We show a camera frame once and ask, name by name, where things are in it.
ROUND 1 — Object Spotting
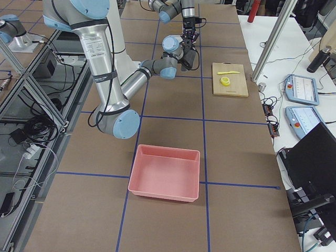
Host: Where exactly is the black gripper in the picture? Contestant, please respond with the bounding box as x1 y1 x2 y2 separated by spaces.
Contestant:
181 16 201 50
180 51 192 70

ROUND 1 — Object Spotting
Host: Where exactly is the grey cleaning cloth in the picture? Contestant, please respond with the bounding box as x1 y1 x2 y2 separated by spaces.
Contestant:
183 48 196 70

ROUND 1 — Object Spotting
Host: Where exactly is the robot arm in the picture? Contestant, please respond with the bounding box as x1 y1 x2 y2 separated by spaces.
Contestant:
43 1 198 139
148 0 203 51

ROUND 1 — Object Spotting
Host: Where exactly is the black water bottle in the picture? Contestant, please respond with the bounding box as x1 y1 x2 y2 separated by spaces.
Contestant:
307 46 332 73

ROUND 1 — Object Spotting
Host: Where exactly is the yellow lemon slice toy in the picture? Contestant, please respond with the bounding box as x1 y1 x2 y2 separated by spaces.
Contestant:
220 77 230 87

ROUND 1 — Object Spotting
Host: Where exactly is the yellow plastic knife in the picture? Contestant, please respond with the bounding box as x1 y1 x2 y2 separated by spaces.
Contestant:
217 71 240 75

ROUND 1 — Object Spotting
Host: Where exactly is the wooden cutting board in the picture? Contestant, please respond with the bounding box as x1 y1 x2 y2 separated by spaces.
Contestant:
212 62 248 97

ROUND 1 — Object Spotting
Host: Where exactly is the left teach pendant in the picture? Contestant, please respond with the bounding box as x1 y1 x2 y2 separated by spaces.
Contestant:
285 74 319 106

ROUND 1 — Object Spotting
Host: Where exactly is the teach pendant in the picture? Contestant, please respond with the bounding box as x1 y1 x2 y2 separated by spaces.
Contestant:
285 106 325 139
285 74 319 106

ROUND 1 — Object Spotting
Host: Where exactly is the pink plastic bin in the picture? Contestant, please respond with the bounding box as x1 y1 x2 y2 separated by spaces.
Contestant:
128 144 200 202

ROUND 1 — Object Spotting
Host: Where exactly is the right teach pendant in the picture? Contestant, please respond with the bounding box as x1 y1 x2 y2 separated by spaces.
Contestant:
285 106 325 139

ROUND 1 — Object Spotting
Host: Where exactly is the black monitor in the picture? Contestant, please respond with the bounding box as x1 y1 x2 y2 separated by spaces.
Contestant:
279 123 335 236

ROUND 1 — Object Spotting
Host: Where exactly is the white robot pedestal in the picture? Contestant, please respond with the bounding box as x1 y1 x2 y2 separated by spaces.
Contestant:
106 0 141 69

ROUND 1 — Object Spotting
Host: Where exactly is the aluminium frame post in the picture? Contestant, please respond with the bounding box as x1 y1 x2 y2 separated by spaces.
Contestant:
251 0 297 82

